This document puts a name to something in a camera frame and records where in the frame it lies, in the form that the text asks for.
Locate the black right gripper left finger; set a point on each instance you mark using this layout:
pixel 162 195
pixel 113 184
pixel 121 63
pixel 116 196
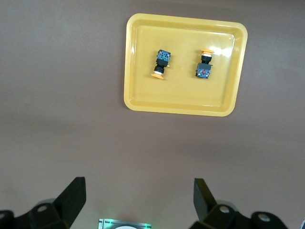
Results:
pixel 62 207

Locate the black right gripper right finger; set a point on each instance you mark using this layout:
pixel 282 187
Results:
pixel 214 210

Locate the yellow push button switch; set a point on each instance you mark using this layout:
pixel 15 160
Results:
pixel 204 68
pixel 162 62

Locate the brown paper table cover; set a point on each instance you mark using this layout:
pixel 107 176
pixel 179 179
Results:
pixel 59 107

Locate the yellow plastic tray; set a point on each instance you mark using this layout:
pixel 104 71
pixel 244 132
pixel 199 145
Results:
pixel 181 93

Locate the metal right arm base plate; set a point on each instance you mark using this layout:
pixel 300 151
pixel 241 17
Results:
pixel 107 224

